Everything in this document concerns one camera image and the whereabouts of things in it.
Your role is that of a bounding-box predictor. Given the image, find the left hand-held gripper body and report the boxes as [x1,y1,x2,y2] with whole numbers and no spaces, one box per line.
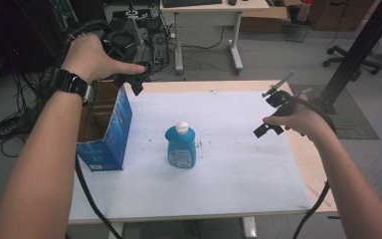
[100,29,153,84]

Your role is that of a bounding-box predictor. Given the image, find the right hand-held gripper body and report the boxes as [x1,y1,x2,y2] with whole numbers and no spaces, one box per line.
[262,69,300,118]

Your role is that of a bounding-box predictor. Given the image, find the blue cardboard box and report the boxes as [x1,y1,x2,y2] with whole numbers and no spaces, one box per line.
[76,79,133,172]

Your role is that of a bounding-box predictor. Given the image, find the blue bottle with white cap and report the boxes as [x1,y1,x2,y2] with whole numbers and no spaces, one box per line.
[164,121,197,169]

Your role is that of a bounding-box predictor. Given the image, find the person's right hand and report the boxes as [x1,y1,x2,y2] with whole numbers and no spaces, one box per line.
[262,94,332,143]

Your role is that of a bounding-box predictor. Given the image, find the person's left hand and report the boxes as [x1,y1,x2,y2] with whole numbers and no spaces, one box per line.
[61,33,146,86]

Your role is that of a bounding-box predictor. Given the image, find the computer tower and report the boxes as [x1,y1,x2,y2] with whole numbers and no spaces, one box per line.
[150,31,170,67]

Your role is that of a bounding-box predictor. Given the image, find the white table mat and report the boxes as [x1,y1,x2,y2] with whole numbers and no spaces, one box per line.
[69,90,312,222]

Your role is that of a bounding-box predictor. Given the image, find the black wristwatch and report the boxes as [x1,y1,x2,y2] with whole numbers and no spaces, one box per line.
[39,67,93,105]

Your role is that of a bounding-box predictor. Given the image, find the grey floor mat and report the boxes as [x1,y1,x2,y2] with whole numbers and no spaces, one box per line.
[289,83,380,140]

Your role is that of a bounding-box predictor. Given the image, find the black office chair base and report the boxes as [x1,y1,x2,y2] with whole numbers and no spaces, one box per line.
[322,45,382,77]

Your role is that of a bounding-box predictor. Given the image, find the flat brown cardboard box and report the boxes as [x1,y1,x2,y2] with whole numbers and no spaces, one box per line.
[240,0,309,34]

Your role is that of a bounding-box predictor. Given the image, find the black keyboard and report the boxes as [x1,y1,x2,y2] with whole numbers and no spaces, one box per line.
[161,0,223,8]

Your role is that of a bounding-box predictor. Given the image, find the white office desk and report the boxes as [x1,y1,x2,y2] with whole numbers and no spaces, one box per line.
[158,0,272,76]

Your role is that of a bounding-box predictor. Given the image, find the black metal stand pole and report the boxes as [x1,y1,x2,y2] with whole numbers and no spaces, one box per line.
[317,0,382,115]

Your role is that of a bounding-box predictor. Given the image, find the white table leg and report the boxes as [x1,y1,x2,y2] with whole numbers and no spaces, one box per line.
[107,221,125,239]
[242,216,259,239]

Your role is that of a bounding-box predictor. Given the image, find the large brown cardboard box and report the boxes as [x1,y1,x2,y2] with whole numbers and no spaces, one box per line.
[307,0,376,33]

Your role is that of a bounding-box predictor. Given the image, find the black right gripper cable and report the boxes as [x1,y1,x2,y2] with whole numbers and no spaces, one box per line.
[289,95,338,239]

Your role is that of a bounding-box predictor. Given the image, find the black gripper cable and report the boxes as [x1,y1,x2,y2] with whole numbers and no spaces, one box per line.
[289,95,338,239]
[64,19,123,239]

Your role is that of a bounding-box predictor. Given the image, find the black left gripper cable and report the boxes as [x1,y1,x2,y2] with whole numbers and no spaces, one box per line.
[64,19,123,239]

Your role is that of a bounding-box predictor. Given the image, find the black floor cable bundle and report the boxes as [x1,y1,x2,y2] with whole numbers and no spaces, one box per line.
[0,111,33,157]

